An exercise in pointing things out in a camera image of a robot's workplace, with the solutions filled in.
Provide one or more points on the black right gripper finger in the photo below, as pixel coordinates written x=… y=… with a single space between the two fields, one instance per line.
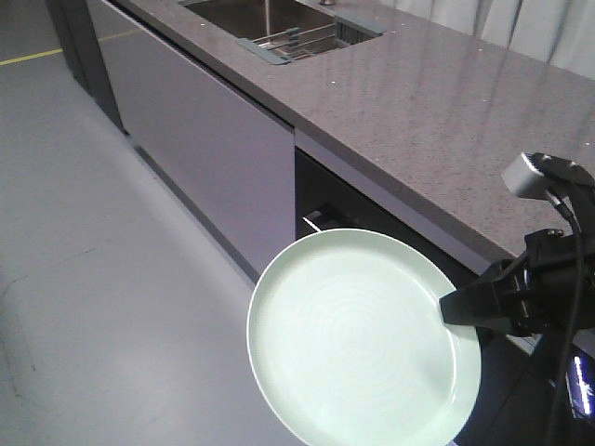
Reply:
x=491 y=301

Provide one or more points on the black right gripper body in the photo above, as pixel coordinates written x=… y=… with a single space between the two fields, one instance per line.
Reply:
x=549 y=274

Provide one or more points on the light green round plate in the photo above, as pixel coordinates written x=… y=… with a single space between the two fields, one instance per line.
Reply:
x=348 y=346

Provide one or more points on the steel and teal dish rack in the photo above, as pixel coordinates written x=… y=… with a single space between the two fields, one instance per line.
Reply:
x=303 y=42

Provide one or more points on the grey kitchen cabinet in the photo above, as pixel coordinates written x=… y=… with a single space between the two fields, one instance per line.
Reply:
x=255 y=181

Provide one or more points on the white pleated curtain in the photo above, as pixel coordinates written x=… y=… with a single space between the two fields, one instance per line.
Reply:
x=560 y=33

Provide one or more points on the stainless steel sink basin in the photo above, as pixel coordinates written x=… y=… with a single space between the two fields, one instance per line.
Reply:
x=254 y=19

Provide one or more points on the dark tall cabinet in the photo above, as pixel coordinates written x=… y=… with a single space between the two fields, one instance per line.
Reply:
x=78 y=40

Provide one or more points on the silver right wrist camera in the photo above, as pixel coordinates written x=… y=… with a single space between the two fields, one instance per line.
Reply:
x=523 y=179

